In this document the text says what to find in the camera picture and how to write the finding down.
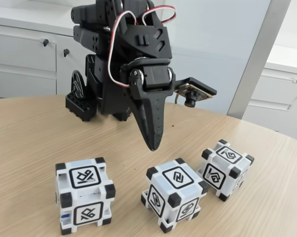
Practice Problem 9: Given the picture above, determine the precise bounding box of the gripper camera board on mount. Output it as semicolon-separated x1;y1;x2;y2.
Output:
173;77;218;109

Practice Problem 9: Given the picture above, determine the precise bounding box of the white cube crossed-lines symbol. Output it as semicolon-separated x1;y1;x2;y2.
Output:
55;157;116;236

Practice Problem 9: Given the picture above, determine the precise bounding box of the white cube zigzag symbol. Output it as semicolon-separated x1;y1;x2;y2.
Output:
140;158;210;234

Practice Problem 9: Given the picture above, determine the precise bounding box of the grey metal frame post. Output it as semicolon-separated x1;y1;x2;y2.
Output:
226;0;293;121

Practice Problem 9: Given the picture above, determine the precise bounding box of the white drawer cabinet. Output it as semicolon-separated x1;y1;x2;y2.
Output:
243;44;297;131

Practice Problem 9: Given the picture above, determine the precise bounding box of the red white black servo cable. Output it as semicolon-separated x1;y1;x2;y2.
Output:
108;9;139;89
142;5;177;26

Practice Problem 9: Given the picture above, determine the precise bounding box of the white cube angular loop symbol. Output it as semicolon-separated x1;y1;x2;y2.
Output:
196;139;255;202

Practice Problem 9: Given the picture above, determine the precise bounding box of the white low cabinet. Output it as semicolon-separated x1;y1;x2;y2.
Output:
0;13;173;101

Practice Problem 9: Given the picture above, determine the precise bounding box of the black table clamp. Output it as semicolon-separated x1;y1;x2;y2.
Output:
65;70;99;122

